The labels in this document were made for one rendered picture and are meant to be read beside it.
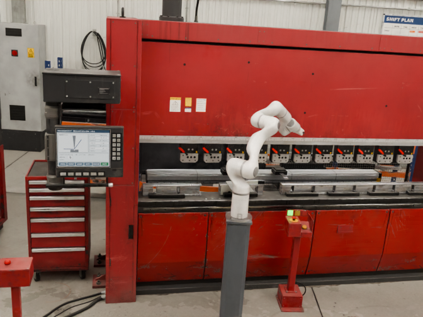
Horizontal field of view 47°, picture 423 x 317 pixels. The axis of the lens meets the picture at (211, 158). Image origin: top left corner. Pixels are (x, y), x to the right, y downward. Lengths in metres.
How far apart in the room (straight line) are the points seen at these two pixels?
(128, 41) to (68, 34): 4.88
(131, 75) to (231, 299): 1.79
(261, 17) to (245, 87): 4.24
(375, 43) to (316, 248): 1.87
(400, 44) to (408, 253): 1.98
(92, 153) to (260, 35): 1.61
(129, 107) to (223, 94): 0.79
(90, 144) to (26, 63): 5.09
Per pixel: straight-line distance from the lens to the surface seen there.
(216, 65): 3.93
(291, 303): 4.38
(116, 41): 3.62
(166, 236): 4.16
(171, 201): 4.03
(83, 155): 3.39
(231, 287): 3.64
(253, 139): 3.39
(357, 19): 8.46
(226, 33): 3.91
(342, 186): 4.58
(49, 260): 4.54
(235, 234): 3.45
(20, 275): 3.28
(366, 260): 4.90
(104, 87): 3.31
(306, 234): 4.11
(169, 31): 3.83
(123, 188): 3.85
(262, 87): 4.05
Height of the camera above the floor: 2.36
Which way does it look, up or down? 16 degrees down
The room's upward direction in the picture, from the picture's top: 4 degrees clockwise
